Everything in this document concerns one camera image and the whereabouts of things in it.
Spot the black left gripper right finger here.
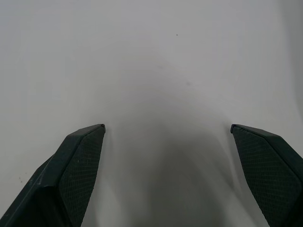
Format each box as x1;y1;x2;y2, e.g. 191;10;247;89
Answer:
230;123;303;227

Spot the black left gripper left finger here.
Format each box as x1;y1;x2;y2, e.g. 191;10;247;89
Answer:
0;123;106;227

